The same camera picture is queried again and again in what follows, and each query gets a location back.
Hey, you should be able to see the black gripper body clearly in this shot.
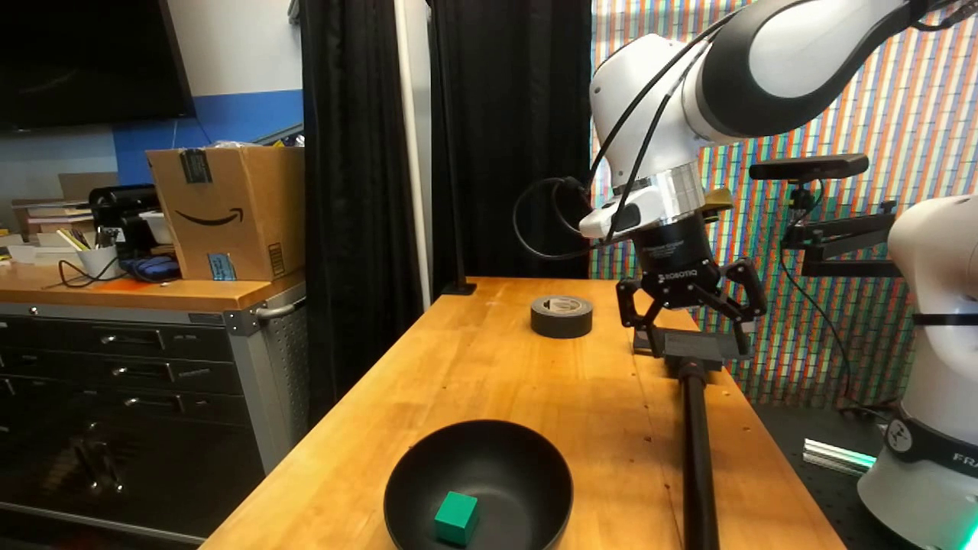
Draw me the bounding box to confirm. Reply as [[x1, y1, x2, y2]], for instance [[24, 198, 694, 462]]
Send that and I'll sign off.
[[628, 212, 732, 313]]

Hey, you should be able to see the black rod with flat head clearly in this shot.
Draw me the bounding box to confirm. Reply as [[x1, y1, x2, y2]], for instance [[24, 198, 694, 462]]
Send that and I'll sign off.
[[628, 320, 754, 550]]

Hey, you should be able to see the black tape roll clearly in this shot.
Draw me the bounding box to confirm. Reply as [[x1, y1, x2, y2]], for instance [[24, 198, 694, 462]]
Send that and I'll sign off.
[[527, 294, 597, 343]]

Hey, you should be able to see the black bowl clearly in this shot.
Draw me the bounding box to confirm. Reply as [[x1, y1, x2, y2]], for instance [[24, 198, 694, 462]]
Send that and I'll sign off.
[[382, 419, 577, 550]]

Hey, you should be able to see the striped colourful backdrop screen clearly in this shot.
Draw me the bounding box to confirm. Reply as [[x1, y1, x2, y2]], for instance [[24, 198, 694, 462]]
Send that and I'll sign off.
[[591, 0, 978, 413]]

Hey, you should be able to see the wide black curtain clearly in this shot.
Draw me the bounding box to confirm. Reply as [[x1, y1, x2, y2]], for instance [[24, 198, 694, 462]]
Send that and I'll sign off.
[[426, 0, 597, 299]]

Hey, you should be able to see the green cube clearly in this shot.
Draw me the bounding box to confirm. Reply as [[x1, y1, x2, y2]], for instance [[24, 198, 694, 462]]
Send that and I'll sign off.
[[432, 488, 482, 550]]

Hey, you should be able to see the narrow black curtain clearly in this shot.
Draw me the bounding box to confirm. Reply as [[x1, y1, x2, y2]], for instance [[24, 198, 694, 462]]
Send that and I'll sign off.
[[290, 0, 432, 422]]

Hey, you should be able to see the cardboard shipping box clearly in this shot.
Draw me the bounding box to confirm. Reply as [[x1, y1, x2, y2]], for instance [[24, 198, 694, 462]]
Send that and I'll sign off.
[[144, 141, 308, 286]]

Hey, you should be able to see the wooden-top metal drawer workbench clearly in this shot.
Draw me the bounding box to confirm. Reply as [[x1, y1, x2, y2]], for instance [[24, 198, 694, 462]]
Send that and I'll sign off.
[[0, 272, 312, 550]]

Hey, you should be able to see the black desktop device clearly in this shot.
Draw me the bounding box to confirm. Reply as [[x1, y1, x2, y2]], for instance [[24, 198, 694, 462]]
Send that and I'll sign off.
[[86, 180, 164, 281]]

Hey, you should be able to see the white container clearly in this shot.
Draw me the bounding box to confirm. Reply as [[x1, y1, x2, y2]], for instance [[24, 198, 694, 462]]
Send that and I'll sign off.
[[57, 240, 122, 285]]

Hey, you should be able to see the thin black camera cable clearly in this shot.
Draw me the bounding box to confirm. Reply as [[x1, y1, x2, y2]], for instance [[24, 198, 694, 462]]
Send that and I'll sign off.
[[773, 240, 875, 417]]

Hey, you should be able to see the wrist camera with yellow tape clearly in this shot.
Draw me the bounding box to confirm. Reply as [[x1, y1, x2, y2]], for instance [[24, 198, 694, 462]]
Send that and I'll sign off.
[[701, 183, 739, 216]]

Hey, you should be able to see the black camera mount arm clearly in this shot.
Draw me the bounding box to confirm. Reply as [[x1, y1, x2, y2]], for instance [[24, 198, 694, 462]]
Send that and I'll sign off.
[[779, 198, 916, 281]]

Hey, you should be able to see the black bar camera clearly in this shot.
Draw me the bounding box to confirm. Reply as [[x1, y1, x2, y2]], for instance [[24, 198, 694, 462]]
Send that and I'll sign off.
[[744, 153, 875, 185]]

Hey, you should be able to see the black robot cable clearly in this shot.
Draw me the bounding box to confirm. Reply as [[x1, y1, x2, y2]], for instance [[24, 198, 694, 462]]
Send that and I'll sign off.
[[508, 9, 739, 265]]

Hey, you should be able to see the green lit metal rail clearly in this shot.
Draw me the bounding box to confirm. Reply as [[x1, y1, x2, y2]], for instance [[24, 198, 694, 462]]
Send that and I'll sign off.
[[801, 435, 880, 479]]

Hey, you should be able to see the black wall monitor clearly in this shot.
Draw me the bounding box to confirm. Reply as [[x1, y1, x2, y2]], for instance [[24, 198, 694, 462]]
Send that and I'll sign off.
[[0, 0, 198, 139]]

